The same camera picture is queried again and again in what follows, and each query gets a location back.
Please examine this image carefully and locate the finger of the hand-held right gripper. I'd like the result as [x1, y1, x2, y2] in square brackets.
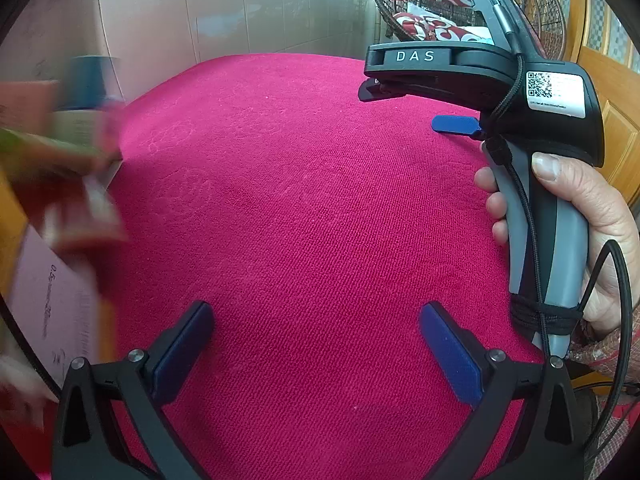
[357, 77, 406, 104]
[431, 115, 486, 141]

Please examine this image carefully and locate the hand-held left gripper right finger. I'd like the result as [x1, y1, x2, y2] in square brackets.
[419, 301, 585, 480]

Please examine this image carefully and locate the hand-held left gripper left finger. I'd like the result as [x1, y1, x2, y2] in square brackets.
[51, 301, 216, 480]

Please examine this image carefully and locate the person's right forearm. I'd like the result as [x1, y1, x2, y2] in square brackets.
[565, 305, 640, 386]

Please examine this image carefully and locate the person's right hand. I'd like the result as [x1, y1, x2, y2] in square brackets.
[474, 140, 640, 335]

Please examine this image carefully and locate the wooden door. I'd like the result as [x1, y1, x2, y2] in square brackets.
[542, 0, 640, 206]

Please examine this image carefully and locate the red patterned seat cushion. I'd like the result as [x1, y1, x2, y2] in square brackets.
[391, 10, 493, 44]

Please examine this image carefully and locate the hanging wicker chair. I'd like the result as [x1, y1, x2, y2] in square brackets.
[364, 0, 568, 61]

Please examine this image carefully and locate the white tray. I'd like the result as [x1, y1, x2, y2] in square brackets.
[10, 225, 109, 396]

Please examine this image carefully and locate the blurred green packet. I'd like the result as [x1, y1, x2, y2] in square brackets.
[0, 125, 122, 177]

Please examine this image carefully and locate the blue cylinder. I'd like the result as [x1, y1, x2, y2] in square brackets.
[57, 55, 123, 111]

